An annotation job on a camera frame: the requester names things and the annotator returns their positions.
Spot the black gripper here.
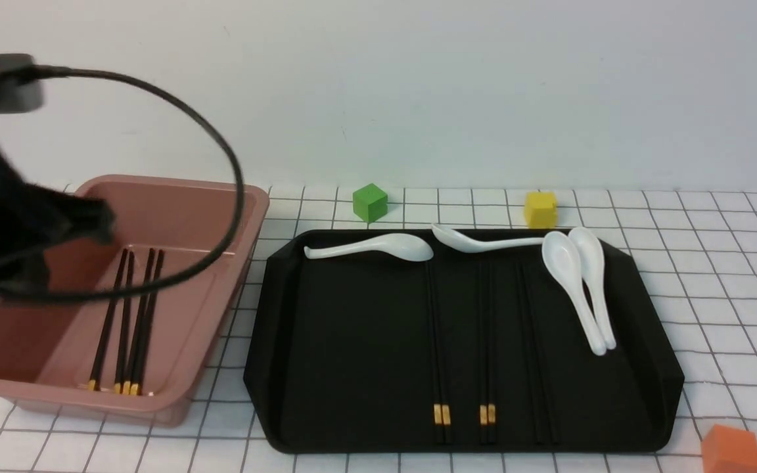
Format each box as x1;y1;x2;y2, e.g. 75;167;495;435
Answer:
0;152;116;294

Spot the black gold-banded chopstick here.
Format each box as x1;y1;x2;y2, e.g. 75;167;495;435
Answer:
114;249;135;394
486;262;497;445
430;262;453;445
476;261;489;445
130;248;160;396
121;248;156;395
424;261;446;444
87;248;129;390

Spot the black gold-banded chopstick in bin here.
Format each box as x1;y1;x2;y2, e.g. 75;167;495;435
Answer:
114;249;135;394
87;248;129;390

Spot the pink plastic bin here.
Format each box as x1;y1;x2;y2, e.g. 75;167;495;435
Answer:
0;175;269;428

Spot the green cube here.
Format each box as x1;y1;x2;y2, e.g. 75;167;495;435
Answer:
352;183;388;223

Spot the black plastic tray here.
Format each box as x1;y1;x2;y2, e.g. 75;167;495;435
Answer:
244;229;685;454

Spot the white ceramic spoon left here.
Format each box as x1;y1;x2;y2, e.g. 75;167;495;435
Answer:
304;233;434;261

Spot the white ceramic spoon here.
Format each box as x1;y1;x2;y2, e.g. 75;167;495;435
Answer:
568;227;618;350
541;231;607;356
430;223;544;254
304;233;434;261

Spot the white ceramic spoon middle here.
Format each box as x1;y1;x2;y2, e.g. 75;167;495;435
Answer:
430;223;544;254

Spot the yellow cube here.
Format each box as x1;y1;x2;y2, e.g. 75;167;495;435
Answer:
524;191;558;229

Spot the white ceramic spoon front right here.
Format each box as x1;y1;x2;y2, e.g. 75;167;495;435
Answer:
541;231;607;356

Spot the plain black chopstick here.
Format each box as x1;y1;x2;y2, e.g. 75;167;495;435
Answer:
519;267;560;446

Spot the white ceramic spoon far right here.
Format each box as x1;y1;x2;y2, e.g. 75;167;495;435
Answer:
568;227;618;350

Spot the orange cube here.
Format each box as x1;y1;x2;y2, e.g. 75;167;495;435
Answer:
702;424;757;472

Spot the black cable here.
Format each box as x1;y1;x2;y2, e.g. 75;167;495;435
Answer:
0;65;246;304

